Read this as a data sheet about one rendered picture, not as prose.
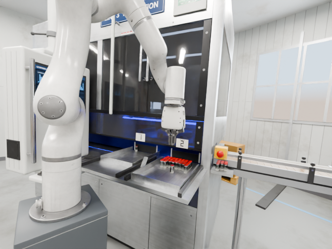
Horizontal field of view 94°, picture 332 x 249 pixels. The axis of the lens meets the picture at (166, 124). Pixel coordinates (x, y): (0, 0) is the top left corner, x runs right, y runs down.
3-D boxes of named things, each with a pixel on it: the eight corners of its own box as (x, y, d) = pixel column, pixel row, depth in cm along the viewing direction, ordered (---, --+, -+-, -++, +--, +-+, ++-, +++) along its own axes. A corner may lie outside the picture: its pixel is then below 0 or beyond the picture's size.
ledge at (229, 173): (213, 166, 110) (214, 163, 110) (233, 170, 105) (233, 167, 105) (210, 173, 98) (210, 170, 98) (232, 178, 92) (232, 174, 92)
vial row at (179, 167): (162, 165, 100) (162, 158, 100) (188, 171, 93) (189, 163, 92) (160, 166, 98) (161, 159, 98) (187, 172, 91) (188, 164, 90)
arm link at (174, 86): (161, 98, 72) (168, 97, 63) (163, 69, 70) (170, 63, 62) (178, 100, 74) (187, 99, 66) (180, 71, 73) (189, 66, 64)
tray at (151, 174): (161, 161, 109) (162, 156, 108) (198, 169, 97) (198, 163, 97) (130, 179, 78) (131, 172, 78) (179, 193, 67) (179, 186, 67)
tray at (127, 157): (132, 149, 133) (132, 145, 133) (159, 155, 122) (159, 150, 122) (100, 160, 103) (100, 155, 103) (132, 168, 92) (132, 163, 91)
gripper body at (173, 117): (187, 104, 70) (186, 129, 71) (167, 103, 74) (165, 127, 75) (182, 103, 63) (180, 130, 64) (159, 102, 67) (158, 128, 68)
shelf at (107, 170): (127, 151, 136) (127, 149, 136) (209, 168, 106) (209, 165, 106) (75, 168, 93) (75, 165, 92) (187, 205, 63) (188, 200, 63)
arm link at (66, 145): (34, 163, 49) (33, 86, 47) (55, 148, 66) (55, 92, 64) (77, 161, 53) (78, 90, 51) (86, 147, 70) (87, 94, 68)
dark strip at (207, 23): (194, 148, 102) (204, 20, 95) (201, 149, 100) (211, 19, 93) (193, 148, 101) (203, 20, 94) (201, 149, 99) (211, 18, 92)
